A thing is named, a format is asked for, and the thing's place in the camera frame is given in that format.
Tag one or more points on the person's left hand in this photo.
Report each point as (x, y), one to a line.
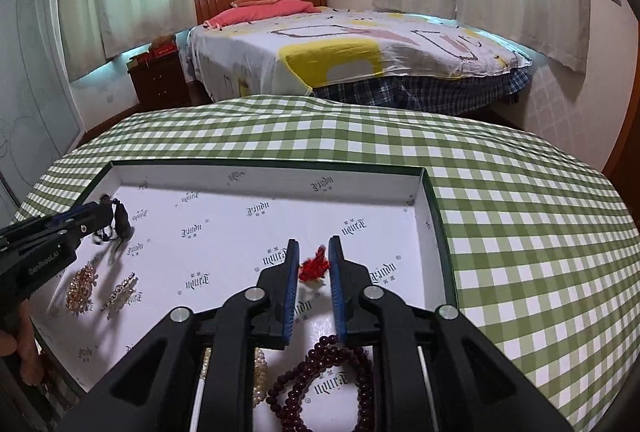
(27, 357)

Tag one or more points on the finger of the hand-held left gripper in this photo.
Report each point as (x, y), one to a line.
(92, 224)
(85, 211)

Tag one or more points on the frosted glass wardrobe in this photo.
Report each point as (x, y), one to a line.
(35, 102)

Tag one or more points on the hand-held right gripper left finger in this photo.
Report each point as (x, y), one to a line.
(291, 302)

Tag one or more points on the blue plaid bed skirt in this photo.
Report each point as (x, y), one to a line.
(425, 94)

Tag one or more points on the dark wooden nightstand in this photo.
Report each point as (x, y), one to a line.
(160, 82)

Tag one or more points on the green box with white lining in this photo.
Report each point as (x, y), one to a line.
(225, 232)

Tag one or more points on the green checkered tablecloth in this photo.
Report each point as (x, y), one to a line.
(500, 212)

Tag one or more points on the pale jade bangle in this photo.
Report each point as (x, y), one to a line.
(199, 397)

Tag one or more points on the brown wooden door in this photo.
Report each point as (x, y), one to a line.
(627, 162)

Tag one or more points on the red tassel charm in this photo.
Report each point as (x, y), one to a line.
(315, 267)

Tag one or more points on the round rhinestone brooch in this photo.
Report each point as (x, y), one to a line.
(82, 287)

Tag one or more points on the pink pillow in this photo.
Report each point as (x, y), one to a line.
(260, 12)

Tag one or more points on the red box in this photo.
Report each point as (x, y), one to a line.
(164, 50)

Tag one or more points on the patterned white bedsheet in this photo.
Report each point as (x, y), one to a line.
(350, 47)

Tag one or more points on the oval rhinestone hair clip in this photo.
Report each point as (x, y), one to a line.
(120, 292)

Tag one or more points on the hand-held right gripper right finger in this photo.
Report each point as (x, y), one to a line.
(336, 302)

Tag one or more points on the small orange cushion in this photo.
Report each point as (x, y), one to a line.
(255, 0)

